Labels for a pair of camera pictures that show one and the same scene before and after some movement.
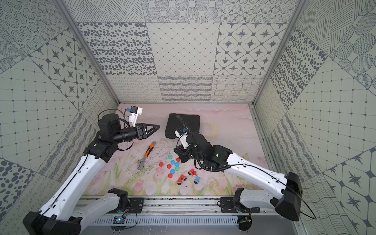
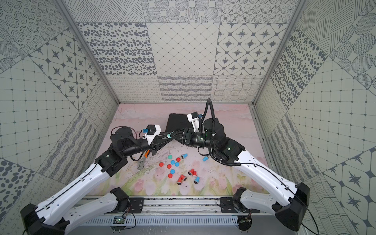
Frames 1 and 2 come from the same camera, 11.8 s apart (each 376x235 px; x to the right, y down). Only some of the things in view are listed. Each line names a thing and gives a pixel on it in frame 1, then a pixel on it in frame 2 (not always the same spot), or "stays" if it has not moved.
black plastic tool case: x=173 y=124 stays
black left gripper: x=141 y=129 → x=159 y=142
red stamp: x=192 y=172 stays
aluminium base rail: x=189 y=212 stays
